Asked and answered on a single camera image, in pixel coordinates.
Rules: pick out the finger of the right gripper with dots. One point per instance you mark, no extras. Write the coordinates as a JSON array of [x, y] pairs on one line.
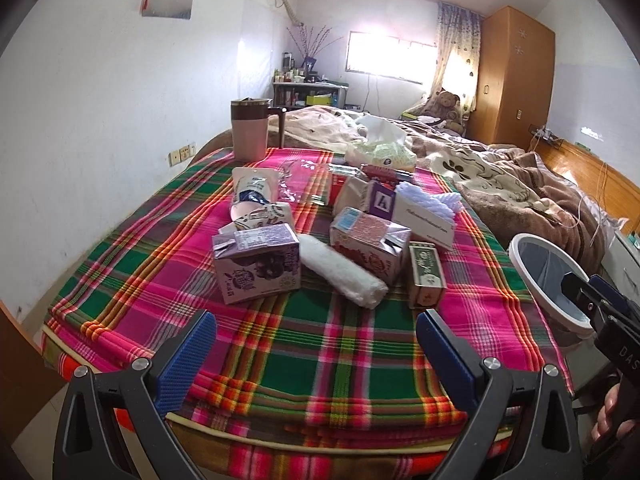
[[597, 309], [610, 293]]

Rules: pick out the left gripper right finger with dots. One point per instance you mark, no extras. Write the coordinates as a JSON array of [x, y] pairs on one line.
[[544, 443]]

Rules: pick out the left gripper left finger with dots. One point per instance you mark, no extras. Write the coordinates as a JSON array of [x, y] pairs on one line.
[[89, 443]]

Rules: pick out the small green white box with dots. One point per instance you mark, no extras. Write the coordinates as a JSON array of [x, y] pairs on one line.
[[427, 282]]

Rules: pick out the white foam fruit net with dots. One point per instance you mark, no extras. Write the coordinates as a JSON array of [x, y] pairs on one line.
[[445, 205]]

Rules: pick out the pink red milk carton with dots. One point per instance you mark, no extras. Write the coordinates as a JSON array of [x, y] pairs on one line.
[[378, 245]]

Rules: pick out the purple letter card box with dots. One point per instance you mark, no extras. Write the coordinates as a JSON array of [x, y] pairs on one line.
[[380, 200]]

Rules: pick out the purple milk carton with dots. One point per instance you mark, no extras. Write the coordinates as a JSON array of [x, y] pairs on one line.
[[255, 263]]

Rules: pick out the red drink can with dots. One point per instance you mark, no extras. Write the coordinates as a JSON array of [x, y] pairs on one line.
[[383, 174]]

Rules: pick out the white foam sleeve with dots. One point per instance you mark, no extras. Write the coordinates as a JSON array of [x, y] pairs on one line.
[[350, 280]]

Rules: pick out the beige paper bag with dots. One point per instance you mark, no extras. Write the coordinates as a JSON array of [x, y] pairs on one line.
[[352, 194]]

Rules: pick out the patterned paper cup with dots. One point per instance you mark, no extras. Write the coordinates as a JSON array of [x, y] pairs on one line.
[[247, 215]]

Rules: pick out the clear cola plastic bottle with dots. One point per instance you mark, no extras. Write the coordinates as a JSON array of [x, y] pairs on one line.
[[302, 181]]

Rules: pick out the white round trash bin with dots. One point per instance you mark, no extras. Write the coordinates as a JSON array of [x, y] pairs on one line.
[[542, 266]]

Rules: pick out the right hand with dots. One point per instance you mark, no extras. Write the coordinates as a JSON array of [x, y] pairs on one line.
[[604, 422]]

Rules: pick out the grey drawer cabinet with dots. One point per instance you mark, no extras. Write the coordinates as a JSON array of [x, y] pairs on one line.
[[621, 263]]

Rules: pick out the wooden headboard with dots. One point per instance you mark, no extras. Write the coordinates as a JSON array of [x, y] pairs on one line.
[[613, 192]]

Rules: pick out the brown cream bed blanket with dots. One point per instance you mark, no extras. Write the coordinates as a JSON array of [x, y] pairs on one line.
[[513, 192]]

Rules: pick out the orange wooden wardrobe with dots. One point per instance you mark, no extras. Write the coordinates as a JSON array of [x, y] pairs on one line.
[[515, 79]]

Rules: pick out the brown teddy bear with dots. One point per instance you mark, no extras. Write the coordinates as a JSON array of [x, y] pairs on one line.
[[444, 107]]

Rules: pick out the yellow tissue pack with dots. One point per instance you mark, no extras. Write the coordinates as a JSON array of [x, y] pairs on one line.
[[383, 144]]

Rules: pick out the colourful plaid blanket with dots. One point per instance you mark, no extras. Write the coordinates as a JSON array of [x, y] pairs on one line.
[[300, 385]]

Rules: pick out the floral window curtain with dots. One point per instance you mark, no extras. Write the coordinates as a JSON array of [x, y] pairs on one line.
[[458, 39]]

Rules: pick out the pink brown lidded mug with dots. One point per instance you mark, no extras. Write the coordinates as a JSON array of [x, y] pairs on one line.
[[250, 128]]

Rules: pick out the cluttered corner shelf desk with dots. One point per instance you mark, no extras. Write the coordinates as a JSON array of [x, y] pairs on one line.
[[295, 86]]

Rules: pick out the dried branches in vase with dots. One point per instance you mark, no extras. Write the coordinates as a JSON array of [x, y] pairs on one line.
[[310, 41]]

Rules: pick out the wall power sockets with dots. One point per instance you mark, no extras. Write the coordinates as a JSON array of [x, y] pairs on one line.
[[181, 155]]

